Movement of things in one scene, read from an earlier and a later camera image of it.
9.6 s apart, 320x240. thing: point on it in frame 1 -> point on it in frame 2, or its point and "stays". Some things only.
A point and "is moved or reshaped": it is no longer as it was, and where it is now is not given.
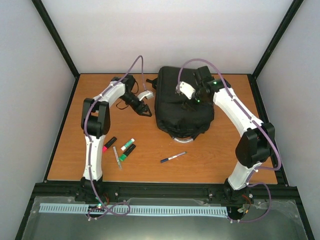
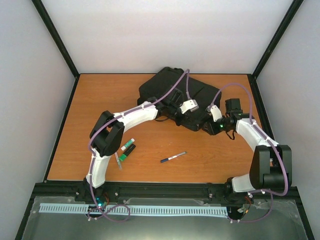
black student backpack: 178,115 is moved or reshaped
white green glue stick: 127,145 stays
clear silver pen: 117,157 stays
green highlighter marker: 123,157 stays
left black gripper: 146,109 -> 184,119
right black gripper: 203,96 -> 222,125
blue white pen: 165,159 stays
